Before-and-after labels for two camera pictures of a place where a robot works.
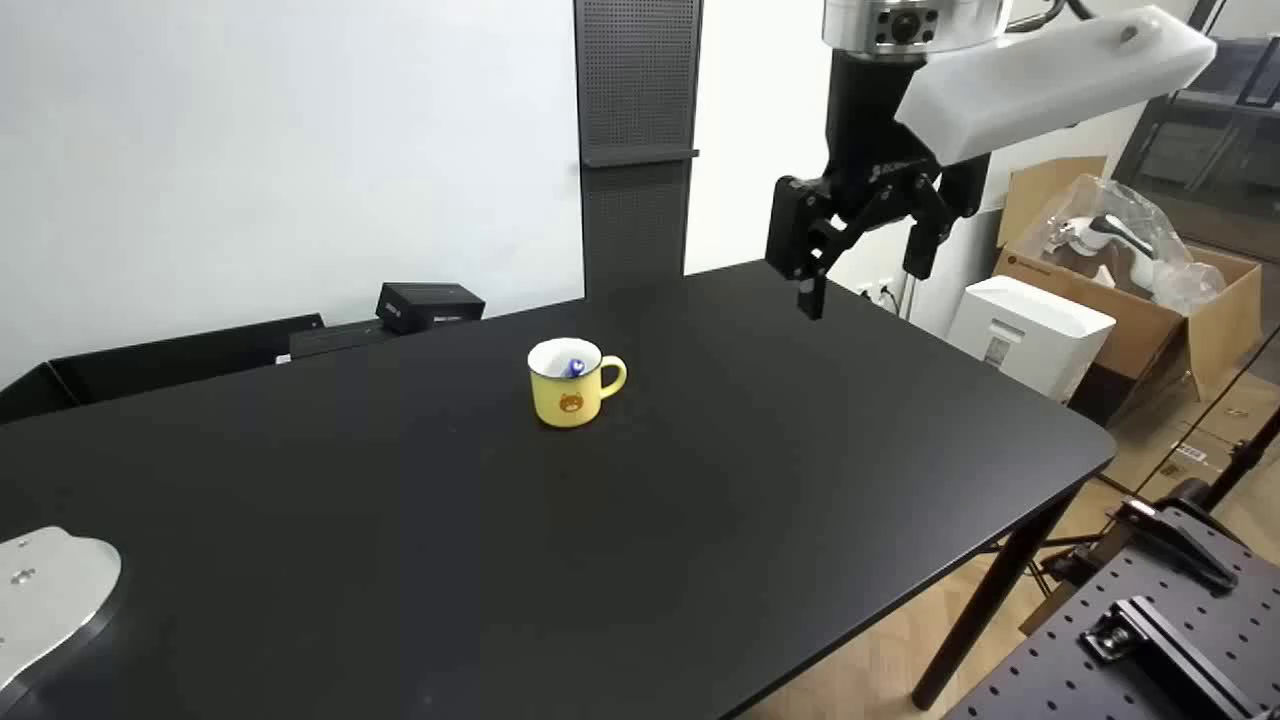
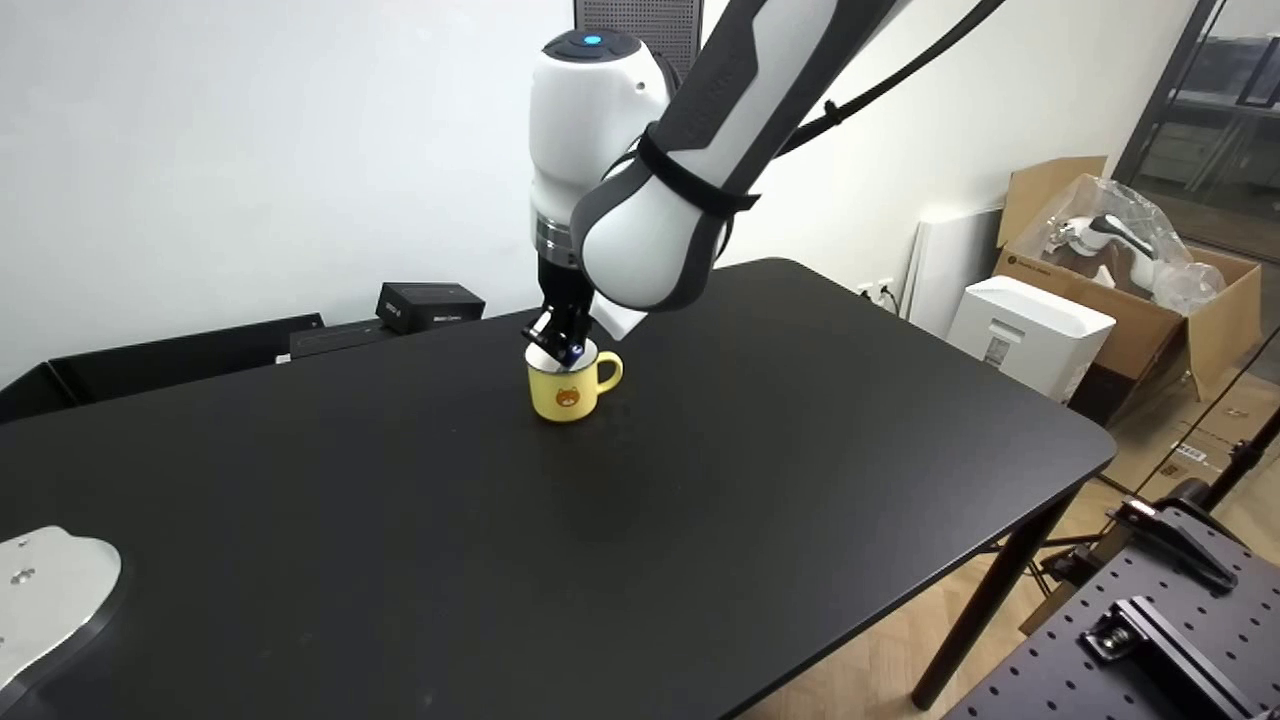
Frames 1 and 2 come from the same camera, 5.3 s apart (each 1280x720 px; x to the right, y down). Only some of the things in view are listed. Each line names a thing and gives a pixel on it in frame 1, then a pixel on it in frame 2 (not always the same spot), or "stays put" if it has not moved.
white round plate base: (48, 587) stays put
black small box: (415, 304) stays put
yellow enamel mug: (575, 403) stays put
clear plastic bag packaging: (1116, 231) stays put
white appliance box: (1035, 334) stays put
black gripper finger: (935, 223) to (547, 330)
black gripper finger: (802, 231) to (581, 330)
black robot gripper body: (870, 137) to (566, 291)
